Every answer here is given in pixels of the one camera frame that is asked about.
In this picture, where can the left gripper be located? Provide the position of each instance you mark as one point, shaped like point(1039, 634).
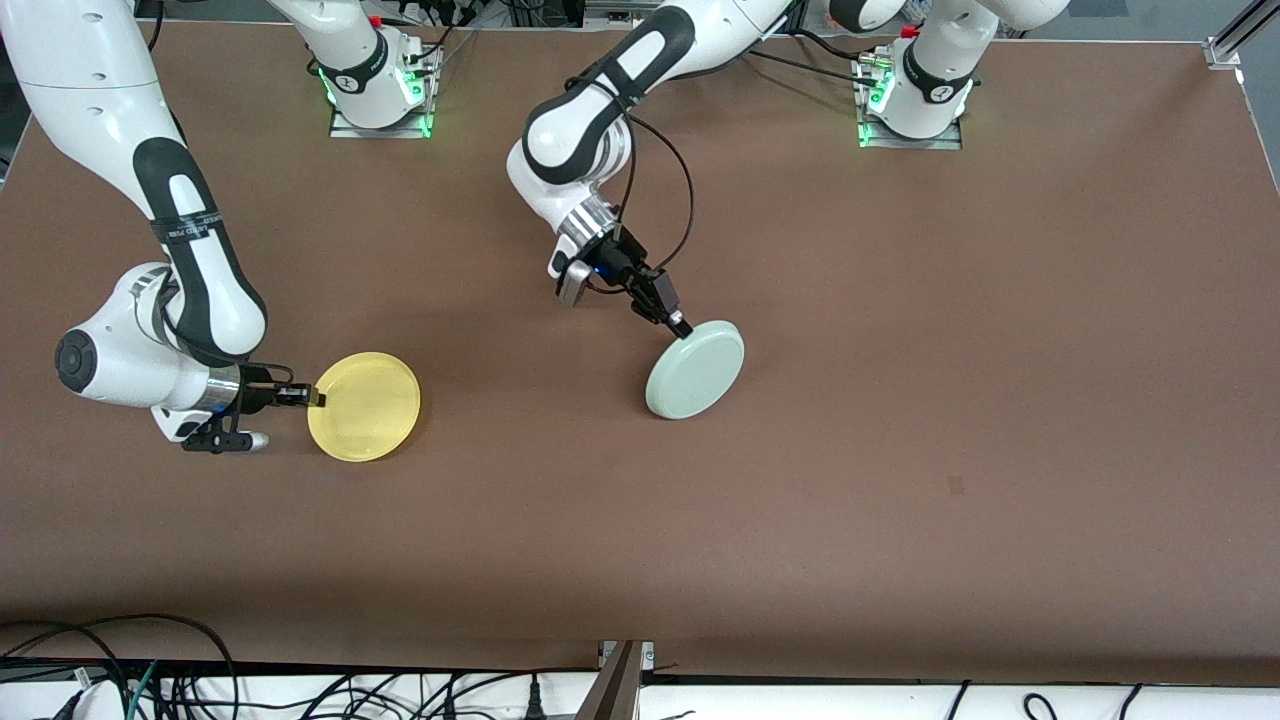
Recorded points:
point(622, 262)

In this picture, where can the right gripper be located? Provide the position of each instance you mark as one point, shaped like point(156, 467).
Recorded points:
point(258, 397)

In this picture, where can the yellow plate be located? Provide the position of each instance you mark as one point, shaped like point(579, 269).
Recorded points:
point(370, 408)

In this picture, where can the pale green plate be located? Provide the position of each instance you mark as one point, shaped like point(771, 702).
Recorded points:
point(700, 370)

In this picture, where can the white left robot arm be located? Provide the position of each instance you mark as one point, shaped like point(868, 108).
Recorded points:
point(560, 140)

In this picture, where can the brown table cover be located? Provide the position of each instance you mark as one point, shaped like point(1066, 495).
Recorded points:
point(900, 300)

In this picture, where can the grey metal box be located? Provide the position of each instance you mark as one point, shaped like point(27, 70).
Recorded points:
point(615, 15)

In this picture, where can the black power plug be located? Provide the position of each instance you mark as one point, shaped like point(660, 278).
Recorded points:
point(535, 700)

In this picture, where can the slanted aluminium profile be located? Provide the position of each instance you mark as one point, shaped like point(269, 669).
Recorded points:
point(612, 690)

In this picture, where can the white bench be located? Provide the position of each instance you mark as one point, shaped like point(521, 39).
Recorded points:
point(800, 705)

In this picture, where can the small metal bracket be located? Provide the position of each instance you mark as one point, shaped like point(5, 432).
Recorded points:
point(648, 655)

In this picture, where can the aluminium frame profile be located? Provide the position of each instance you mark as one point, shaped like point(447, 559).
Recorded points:
point(1225, 52)

